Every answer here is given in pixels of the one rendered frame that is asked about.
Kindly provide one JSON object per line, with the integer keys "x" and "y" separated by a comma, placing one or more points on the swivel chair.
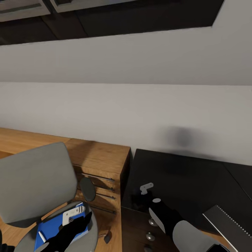
{"x": 35, "y": 182}

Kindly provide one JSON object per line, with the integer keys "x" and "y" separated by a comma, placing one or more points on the notebook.
{"x": 235, "y": 235}

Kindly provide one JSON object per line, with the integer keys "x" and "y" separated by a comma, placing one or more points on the mouse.
{"x": 134, "y": 192}

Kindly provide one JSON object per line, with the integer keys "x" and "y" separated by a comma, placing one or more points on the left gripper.
{"x": 77, "y": 226}

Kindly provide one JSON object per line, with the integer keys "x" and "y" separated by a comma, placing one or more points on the folder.
{"x": 50, "y": 228}

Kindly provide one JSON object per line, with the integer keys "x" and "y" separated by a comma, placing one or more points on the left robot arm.
{"x": 67, "y": 231}

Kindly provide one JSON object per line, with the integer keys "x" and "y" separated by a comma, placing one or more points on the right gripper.
{"x": 140, "y": 199}

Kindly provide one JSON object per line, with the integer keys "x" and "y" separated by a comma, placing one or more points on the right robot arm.
{"x": 185, "y": 236}

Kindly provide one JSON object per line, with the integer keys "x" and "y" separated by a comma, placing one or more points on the pen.
{"x": 42, "y": 237}

